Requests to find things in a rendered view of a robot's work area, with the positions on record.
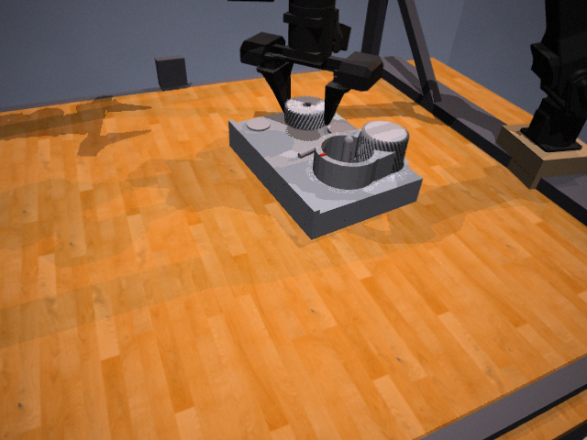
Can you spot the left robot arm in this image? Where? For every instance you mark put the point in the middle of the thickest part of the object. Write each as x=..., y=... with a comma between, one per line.
x=560, y=62

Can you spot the silver toothed gear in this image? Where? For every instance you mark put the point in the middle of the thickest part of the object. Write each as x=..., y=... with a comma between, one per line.
x=305, y=112

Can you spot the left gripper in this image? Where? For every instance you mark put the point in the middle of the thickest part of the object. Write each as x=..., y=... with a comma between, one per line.
x=310, y=42

